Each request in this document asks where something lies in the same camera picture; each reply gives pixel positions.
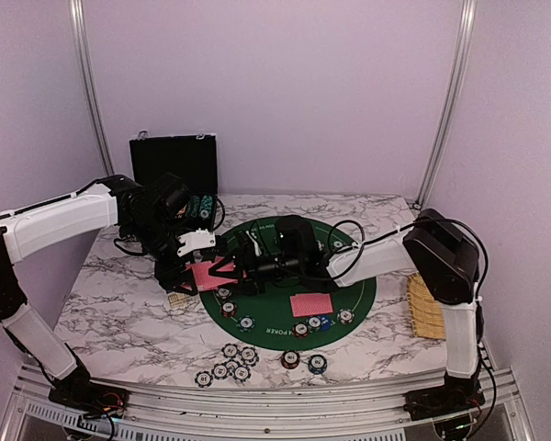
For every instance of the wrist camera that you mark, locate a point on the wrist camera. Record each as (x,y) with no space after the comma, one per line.
(249,244)
(193,241)

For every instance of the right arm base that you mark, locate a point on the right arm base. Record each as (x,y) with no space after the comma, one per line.
(439,401)

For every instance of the aluminium frame post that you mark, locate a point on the aluminium frame post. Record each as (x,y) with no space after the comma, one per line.
(80,38)
(454,86)

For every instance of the blue small blind button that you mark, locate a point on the blue small blind button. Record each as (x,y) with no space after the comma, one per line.
(325,323)

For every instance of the gold blue card box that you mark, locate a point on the gold blue card box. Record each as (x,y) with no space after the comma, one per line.
(179,300)

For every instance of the round green poker mat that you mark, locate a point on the round green poker mat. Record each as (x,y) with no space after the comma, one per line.
(274,319)

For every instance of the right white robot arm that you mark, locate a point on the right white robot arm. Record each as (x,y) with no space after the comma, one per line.
(450,258)

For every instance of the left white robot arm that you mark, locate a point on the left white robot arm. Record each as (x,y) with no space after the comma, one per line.
(147,213)

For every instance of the red playing card deck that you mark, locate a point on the red playing card deck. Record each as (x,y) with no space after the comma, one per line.
(204,280)

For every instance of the teal chip row in case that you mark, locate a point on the teal chip row in case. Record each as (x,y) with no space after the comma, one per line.
(206,207)

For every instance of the scattered blue ten chip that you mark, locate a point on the scattered blue ten chip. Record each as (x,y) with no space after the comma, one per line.
(230,350)
(241,373)
(220,371)
(232,365)
(204,379)

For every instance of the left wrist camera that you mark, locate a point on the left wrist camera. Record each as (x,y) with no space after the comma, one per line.
(193,241)

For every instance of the green chip row in case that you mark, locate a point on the green chip row in case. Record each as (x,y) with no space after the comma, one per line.
(193,207)

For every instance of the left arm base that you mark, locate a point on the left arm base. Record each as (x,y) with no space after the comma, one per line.
(94,399)

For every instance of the right aluminium frame post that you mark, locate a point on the right aluminium frame post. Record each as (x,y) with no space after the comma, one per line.
(454,86)

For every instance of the woven bamboo mat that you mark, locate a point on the woven bamboo mat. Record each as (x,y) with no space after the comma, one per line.
(426,316)

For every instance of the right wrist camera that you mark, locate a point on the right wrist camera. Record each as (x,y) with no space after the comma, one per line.
(249,244)

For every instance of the left aluminium frame post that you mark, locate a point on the left aluminium frame post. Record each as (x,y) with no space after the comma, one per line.
(80,38)

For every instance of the red card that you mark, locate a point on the red card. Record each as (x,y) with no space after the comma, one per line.
(310,304)

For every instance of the brown chip stack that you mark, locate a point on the brown chip stack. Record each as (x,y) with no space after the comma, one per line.
(290,359)

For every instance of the black poker chip case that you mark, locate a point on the black poker chip case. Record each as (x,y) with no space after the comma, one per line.
(193,158)

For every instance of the teal chip stack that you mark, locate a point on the teal chip stack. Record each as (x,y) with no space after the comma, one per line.
(317,364)

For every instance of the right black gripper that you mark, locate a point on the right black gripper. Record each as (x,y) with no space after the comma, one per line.
(246,268)

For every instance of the front aluminium rail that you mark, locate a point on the front aluminium rail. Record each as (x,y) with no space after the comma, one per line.
(371,410)

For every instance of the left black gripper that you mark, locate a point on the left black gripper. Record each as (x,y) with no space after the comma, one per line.
(169,275)

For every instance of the blue chips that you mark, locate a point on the blue chips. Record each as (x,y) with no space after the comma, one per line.
(345,316)
(223,293)

